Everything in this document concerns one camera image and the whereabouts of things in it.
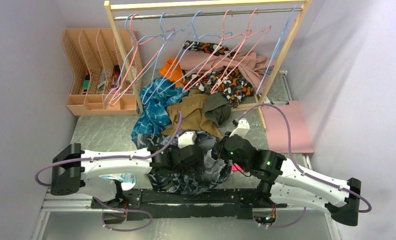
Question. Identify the blue leaf print garment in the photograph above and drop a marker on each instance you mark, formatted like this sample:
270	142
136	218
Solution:
157	96

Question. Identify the pink wire hanger left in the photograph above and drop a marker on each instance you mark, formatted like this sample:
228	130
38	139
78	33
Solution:
144	40

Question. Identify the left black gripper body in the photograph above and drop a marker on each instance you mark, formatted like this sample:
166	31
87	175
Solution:
196	168

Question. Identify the pink garment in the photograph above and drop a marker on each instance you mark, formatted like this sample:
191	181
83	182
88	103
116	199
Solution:
262	62

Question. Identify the pink plastic clip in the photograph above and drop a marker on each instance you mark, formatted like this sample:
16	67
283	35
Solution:
236	168

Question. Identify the pink wire hanger right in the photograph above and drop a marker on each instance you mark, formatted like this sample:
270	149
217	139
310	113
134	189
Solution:
234	61

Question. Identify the orange black patterned garment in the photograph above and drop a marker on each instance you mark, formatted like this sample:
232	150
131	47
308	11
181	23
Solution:
236	87

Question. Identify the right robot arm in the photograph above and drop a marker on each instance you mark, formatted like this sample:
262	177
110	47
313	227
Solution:
282	181

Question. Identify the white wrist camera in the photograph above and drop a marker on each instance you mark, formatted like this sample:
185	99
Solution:
186	139
242	127

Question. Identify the pink clipboard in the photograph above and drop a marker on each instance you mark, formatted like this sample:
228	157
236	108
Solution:
277	133

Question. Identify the blue wire hanger middle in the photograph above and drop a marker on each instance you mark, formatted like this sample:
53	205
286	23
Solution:
196	44

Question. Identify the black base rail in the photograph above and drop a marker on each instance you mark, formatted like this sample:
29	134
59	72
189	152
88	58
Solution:
218	203

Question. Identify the wooden clothes rack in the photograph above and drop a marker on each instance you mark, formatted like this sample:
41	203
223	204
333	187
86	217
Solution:
301	13

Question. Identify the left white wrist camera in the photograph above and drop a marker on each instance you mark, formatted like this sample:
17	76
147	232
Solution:
186	139

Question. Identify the red bottle in organizer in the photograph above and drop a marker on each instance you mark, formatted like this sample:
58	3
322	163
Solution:
114	80

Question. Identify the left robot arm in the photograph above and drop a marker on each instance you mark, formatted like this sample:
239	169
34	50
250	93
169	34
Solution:
75	170

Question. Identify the dark leaf print shorts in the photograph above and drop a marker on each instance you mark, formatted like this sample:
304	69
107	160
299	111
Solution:
192	180

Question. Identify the olive green garment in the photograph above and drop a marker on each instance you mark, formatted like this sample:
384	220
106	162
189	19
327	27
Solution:
217	109

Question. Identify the blue wire hanger far left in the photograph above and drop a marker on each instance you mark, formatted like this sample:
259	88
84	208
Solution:
129	56

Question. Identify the brown shorts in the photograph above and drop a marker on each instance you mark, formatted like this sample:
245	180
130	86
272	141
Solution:
191	107

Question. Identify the peach file organizer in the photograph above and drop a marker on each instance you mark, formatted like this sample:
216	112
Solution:
92	55

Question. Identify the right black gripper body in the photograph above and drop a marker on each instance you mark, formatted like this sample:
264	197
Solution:
223	153

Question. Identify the blue wire hanger far right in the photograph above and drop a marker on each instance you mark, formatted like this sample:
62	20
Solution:
275	50

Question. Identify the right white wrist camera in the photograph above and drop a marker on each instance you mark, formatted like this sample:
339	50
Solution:
242	127

